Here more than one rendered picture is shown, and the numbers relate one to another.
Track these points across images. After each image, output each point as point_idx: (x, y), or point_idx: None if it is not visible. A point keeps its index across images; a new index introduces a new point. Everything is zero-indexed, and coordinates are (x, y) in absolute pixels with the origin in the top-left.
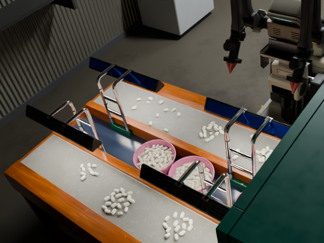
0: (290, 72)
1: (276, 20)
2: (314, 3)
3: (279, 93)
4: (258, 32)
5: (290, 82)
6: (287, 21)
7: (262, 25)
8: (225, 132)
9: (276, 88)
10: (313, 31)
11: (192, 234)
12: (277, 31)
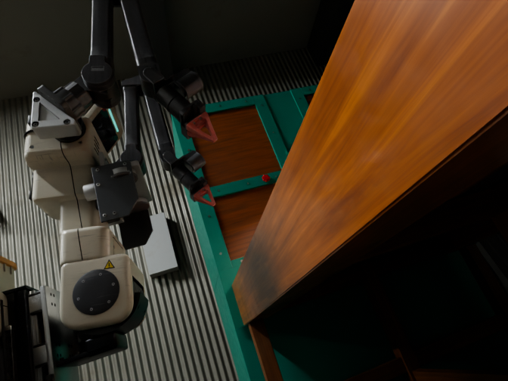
0: (121, 246)
1: (103, 120)
2: (139, 113)
3: (143, 297)
4: (81, 132)
5: (208, 184)
6: (109, 131)
7: (82, 121)
8: None
9: (134, 287)
10: (140, 151)
11: None
12: (97, 147)
